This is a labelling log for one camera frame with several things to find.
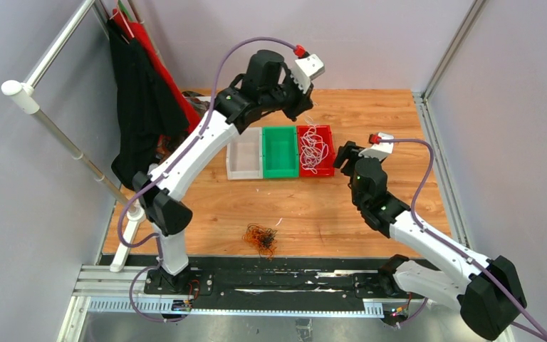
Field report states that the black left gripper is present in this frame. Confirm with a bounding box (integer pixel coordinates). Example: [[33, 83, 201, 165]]
[[261, 69, 315, 123]]

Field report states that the red garment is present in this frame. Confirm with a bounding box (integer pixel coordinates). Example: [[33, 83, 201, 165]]
[[111, 5, 201, 133]]

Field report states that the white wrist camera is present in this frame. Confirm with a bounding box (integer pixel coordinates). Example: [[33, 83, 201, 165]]
[[291, 54, 325, 94], [358, 142, 394, 162]]

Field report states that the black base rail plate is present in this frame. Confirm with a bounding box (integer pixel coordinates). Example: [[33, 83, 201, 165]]
[[101, 254, 444, 313]]

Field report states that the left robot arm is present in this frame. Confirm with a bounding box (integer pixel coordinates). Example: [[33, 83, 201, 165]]
[[133, 49, 325, 294]]

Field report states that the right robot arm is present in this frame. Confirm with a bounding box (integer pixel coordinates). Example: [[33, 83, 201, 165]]
[[333, 139, 527, 341]]

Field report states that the plaid red blue cloth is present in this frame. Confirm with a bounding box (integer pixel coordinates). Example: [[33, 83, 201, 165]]
[[155, 90, 210, 164]]

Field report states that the white plastic bin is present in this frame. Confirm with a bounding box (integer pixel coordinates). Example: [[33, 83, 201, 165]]
[[226, 127, 264, 180]]

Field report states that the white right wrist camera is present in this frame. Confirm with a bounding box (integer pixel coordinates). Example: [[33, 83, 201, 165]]
[[358, 142, 394, 162]]

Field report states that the black garment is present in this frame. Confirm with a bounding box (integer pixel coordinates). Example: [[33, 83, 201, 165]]
[[107, 20, 189, 190]]

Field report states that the green plastic bin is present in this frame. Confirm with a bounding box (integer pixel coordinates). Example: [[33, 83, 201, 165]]
[[262, 126, 299, 179]]

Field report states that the silver clothes rack pole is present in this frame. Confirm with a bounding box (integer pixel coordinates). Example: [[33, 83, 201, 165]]
[[1, 1, 145, 224]]

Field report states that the red plastic bin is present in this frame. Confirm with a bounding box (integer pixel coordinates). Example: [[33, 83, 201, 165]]
[[296, 125, 335, 177]]

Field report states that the aluminium frame rail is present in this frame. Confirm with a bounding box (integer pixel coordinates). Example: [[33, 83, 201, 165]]
[[418, 1, 503, 259]]

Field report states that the white cable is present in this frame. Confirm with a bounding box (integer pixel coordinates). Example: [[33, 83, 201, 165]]
[[299, 101, 331, 175]]

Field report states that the black cable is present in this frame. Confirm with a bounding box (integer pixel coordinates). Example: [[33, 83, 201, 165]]
[[245, 223, 279, 254]]

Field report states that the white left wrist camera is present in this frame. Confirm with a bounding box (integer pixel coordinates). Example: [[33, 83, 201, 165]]
[[291, 54, 325, 94]]

